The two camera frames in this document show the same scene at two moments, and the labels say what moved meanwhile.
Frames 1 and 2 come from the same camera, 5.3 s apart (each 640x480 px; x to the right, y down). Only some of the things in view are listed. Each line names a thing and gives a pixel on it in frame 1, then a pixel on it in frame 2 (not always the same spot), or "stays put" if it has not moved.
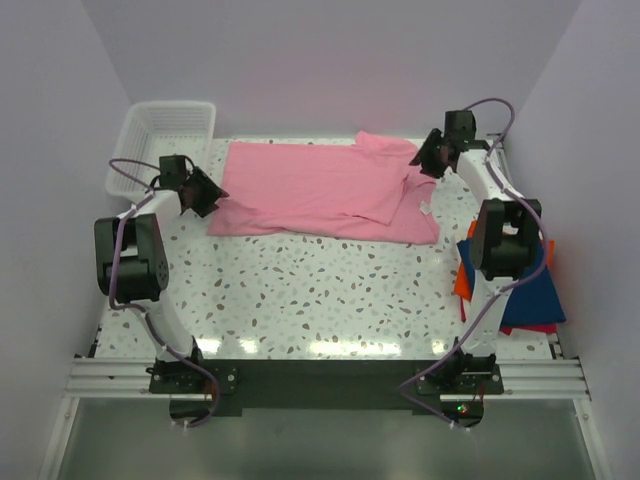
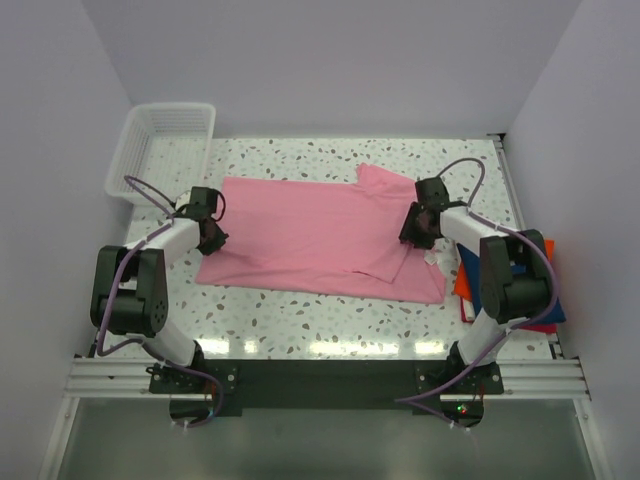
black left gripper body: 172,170 -> 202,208
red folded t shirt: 545,329 stays put
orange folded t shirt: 462,284 stays put
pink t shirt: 364,189 -> 337,236
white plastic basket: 154,130 stays put
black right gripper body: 447,141 -> 413,228
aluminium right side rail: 554,340 stays put
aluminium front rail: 130,379 stays put
